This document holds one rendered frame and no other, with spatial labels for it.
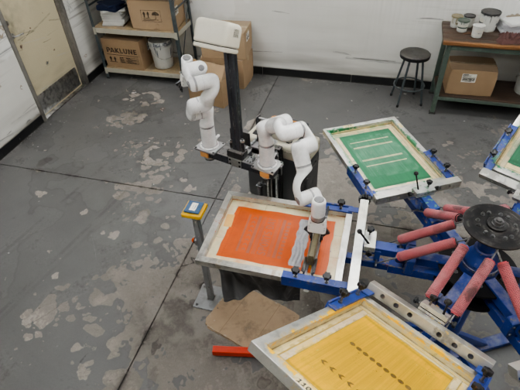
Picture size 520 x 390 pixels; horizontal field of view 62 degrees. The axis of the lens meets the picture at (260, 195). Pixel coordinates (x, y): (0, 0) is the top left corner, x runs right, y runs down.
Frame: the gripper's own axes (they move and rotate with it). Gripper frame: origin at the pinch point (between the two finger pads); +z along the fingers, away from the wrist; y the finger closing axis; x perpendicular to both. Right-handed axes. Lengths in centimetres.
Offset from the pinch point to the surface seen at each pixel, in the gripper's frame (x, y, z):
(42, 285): 10, 215, 101
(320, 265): 14.3, -5.2, 5.9
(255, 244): 7.6, 33.1, 5.9
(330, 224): -17.3, -5.9, 5.9
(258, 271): 28.9, 25.7, 2.4
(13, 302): 29, 228, 101
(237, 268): 29.2, 37.1, 2.8
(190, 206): -11, 80, 4
